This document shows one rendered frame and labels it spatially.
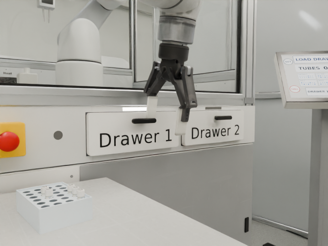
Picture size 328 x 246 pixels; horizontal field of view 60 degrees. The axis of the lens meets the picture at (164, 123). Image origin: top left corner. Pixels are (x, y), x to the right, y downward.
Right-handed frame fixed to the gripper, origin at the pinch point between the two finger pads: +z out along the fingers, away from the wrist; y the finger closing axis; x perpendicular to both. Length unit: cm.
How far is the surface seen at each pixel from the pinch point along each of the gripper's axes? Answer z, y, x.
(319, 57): -25, 9, -90
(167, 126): 3.3, 7.6, -6.9
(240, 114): 0.4, 8.2, -41.0
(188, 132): 5.4, 7.1, -15.2
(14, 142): 3.1, 2.0, 35.0
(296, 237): 97, 24, -149
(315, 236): 55, -10, -87
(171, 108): -1.6, 10.4, -9.7
